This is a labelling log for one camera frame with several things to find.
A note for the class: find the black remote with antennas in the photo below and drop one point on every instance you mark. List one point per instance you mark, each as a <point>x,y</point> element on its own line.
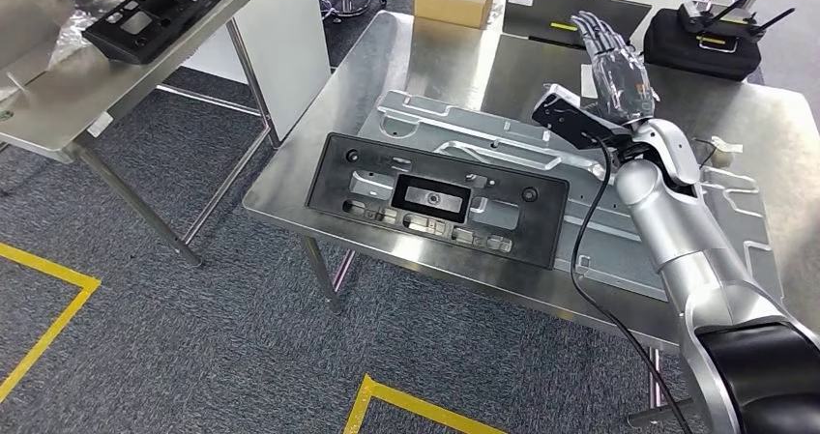
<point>698,18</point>

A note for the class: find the small white tape piece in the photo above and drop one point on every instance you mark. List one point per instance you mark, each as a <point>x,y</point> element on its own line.
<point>727,152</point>

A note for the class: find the stamped grey metal panel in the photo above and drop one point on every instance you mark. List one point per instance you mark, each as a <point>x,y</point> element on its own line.
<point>416,114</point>

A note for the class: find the dark grey flat panel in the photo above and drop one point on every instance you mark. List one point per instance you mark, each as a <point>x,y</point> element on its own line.
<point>544,8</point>

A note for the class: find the stainless steel table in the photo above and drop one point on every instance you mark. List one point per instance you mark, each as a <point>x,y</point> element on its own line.
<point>384,66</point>
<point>64,104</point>

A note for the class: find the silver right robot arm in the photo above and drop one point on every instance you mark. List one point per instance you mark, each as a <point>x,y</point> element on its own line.
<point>679,226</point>

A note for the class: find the clear crumpled plastic wrap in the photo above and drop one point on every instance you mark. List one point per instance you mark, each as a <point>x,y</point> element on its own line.
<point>77,34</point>

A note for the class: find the black fabric bag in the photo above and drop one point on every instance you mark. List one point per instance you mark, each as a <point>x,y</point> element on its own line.
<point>679,60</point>

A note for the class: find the white paper sheet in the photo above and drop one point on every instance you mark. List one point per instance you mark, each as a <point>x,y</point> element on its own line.
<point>586,79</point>

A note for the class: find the grey metal box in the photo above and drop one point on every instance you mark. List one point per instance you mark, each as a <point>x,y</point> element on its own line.
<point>32,15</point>

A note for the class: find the plain white cabinet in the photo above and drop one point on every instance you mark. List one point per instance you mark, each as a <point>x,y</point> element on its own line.
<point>288,34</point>

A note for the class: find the black plastic plate frame part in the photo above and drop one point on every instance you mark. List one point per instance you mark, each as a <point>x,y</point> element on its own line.
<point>333,181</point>
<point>115,37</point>

